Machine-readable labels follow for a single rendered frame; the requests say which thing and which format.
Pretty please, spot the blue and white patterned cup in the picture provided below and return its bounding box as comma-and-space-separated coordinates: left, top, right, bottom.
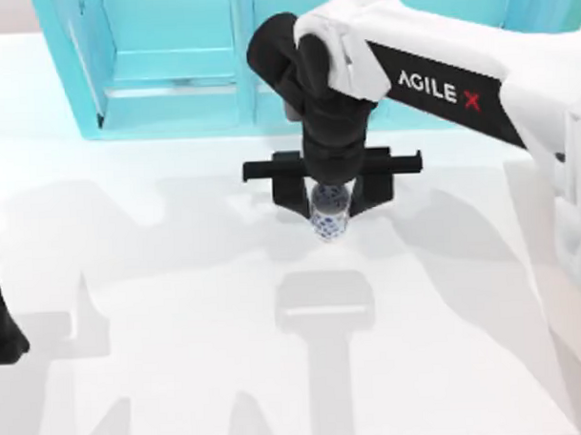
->
307, 181, 353, 244

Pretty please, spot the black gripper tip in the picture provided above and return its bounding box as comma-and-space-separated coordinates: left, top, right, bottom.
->
0, 240, 31, 366

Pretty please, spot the light blue rack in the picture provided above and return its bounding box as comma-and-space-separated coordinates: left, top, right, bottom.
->
29, 0, 581, 144

